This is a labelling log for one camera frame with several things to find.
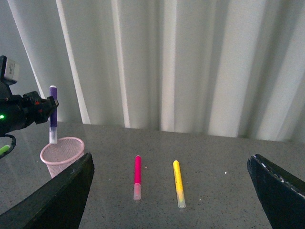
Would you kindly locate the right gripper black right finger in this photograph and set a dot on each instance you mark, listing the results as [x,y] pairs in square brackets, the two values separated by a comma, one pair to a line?
[281,194]

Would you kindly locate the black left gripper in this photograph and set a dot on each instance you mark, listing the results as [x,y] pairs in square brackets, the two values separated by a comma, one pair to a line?
[18,112]

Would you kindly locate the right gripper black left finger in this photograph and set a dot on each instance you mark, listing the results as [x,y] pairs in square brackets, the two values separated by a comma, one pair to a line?
[59,204]

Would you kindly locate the purple highlighter pen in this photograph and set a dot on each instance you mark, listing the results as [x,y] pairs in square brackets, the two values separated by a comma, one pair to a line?
[53,118]

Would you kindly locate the pink highlighter pen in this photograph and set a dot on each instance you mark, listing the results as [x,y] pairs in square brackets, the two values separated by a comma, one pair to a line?
[137,178]

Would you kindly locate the pink mesh pen cup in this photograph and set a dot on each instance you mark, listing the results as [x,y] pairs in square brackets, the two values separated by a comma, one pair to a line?
[57,157]

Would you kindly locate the green highlighter pen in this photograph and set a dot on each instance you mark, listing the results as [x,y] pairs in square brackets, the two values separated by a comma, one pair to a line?
[4,149]

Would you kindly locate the yellow highlighter pen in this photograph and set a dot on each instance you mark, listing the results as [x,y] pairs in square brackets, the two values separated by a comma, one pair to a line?
[179,184]

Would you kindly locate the white pleated curtain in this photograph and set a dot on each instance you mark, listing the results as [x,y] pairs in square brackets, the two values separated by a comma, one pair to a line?
[231,68]

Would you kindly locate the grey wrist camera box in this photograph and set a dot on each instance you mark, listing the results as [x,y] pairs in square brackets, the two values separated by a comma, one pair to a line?
[9,71]

